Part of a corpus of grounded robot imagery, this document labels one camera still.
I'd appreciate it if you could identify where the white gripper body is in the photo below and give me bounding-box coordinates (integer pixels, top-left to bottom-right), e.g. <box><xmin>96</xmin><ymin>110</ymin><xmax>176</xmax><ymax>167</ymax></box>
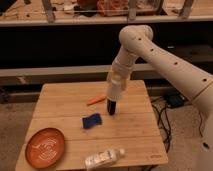
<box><xmin>106</xmin><ymin>71</ymin><xmax>127</xmax><ymax>102</ymax></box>

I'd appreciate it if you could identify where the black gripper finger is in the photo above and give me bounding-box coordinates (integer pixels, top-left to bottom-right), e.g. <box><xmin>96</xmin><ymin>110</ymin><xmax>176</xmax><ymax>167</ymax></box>
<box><xmin>107</xmin><ymin>100</ymin><xmax>116</xmax><ymax>115</ymax></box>

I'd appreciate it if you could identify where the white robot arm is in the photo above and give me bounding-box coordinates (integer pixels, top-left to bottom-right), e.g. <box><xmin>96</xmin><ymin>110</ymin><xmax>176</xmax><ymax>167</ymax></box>
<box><xmin>106</xmin><ymin>25</ymin><xmax>213</xmax><ymax>171</ymax></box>

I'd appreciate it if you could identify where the blue eraser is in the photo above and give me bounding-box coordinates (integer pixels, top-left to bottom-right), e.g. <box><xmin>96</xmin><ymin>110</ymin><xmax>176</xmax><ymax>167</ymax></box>
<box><xmin>82</xmin><ymin>113</ymin><xmax>102</xmax><ymax>129</ymax></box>

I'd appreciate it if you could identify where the orange ceramic plate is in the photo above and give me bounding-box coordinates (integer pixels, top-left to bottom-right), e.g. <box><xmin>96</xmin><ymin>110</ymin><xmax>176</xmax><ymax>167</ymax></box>
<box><xmin>25</xmin><ymin>128</ymin><xmax>65</xmax><ymax>169</ymax></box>

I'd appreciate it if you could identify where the orange carrot toy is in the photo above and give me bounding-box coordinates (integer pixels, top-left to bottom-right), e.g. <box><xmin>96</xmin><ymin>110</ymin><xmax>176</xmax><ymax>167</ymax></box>
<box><xmin>87</xmin><ymin>95</ymin><xmax>106</xmax><ymax>106</ymax></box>

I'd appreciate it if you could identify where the clear plastic bottle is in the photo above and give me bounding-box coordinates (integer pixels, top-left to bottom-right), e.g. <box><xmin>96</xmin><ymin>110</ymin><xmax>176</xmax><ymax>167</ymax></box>
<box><xmin>85</xmin><ymin>149</ymin><xmax>125</xmax><ymax>171</ymax></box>

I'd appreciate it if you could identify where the black power adapter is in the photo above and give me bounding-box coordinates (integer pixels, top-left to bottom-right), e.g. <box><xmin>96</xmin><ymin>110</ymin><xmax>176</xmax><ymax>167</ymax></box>
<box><xmin>165</xmin><ymin>94</ymin><xmax>184</xmax><ymax>108</ymax></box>

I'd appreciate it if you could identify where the metal shelf rack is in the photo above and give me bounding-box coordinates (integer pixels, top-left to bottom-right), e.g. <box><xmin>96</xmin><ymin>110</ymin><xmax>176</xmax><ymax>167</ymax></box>
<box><xmin>0</xmin><ymin>0</ymin><xmax>213</xmax><ymax>86</ymax></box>

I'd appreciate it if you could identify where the black cable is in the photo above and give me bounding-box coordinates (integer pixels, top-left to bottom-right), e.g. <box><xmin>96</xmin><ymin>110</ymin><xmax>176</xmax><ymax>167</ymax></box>
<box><xmin>150</xmin><ymin>96</ymin><xmax>173</xmax><ymax>154</ymax></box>

